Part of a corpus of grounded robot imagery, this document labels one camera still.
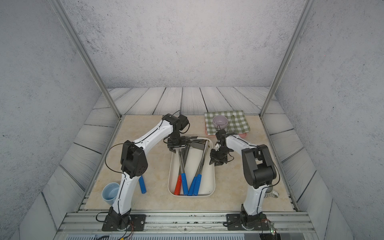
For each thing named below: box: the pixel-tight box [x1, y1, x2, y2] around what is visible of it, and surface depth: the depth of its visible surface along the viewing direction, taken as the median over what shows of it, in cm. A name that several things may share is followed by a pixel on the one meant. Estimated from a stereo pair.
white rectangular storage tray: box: [168, 137, 216, 197], surface depth 91 cm
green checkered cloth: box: [204, 110, 251, 136], surface depth 117 cm
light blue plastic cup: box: [101, 182, 120, 206], surface depth 79 cm
